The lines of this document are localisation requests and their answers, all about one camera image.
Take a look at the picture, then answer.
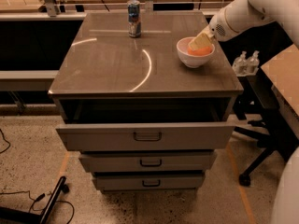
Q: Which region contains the grey drawer cabinet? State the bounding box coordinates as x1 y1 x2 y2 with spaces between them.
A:
48 10 245 194

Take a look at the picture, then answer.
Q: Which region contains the top grey drawer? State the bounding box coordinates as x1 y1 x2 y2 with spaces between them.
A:
56 122 235 152

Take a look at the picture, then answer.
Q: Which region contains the white ceramic bowl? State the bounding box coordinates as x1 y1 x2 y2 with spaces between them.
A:
177 37 215 68

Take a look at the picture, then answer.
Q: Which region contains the clear sanitizer bottle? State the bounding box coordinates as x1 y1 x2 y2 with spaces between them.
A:
233 51 247 75
246 50 260 74

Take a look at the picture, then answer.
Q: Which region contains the orange fruit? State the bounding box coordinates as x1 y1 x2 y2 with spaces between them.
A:
187 46 213 56

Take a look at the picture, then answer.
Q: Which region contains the clear sanitizer bottle right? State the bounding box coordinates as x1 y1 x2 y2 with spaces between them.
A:
246 50 260 74

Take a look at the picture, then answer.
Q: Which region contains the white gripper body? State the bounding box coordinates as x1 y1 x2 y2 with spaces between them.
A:
209 8 239 42

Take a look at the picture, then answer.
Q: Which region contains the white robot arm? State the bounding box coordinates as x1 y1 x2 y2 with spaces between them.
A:
189 0 299 224

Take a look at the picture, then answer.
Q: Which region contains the black office chair base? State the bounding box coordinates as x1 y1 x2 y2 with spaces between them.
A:
233 75 299 187

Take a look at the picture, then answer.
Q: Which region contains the clear sanitizer bottle left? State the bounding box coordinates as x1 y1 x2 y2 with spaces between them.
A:
233 51 247 75

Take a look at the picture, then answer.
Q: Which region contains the bottom grey drawer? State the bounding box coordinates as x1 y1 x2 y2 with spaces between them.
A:
93 171 205 192

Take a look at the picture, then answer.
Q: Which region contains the black stand leg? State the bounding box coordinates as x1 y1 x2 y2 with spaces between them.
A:
0 175 70 224

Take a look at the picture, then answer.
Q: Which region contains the middle grey drawer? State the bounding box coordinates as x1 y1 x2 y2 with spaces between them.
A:
79 150 216 173

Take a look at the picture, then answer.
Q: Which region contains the black floor cable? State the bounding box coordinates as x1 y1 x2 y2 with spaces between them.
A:
0 128 76 224

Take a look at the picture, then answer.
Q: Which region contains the blue silver drink can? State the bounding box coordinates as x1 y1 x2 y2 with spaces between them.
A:
127 0 141 38

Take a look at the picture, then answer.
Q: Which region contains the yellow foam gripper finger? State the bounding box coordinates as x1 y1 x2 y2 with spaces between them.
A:
188 26 214 51

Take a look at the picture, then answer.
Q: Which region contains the grey drawer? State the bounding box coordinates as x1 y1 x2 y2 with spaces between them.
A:
79 150 216 173
93 171 205 192
56 122 235 152

